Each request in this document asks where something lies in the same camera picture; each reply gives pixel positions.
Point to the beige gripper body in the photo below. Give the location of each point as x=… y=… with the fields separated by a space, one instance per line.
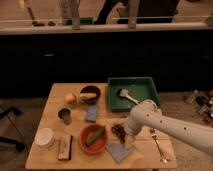
x=129 y=141

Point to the dark red grape bunch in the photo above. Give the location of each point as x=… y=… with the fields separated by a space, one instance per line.
x=118 y=130

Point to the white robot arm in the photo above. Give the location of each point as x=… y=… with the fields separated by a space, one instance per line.
x=145 y=114

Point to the dark metal cup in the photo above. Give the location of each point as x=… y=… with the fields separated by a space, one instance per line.
x=65 y=115

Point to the white paper cup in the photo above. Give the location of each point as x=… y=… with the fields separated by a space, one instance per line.
x=44 y=138

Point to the blue folded napkin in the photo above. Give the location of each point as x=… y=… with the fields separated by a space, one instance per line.
x=118 y=151

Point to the green cucumber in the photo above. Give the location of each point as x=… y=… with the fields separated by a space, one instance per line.
x=91 y=139

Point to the orange bowl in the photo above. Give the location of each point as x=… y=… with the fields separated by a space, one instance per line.
x=98 y=146

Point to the silver fork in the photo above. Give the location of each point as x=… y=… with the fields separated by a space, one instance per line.
x=163 y=157

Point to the blue sponge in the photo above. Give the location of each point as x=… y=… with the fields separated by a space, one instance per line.
x=91 y=113

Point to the green plastic tray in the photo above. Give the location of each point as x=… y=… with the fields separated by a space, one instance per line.
x=140 y=88

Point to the yellow banana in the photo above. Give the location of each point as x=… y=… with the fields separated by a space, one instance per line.
x=86 y=96

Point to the wooden brush block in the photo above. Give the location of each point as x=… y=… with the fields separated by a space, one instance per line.
x=65 y=147

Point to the dark brown bowl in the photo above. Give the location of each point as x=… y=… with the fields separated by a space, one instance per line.
x=91 y=89

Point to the yellow lemon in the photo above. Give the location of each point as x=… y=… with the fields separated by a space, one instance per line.
x=70 y=98

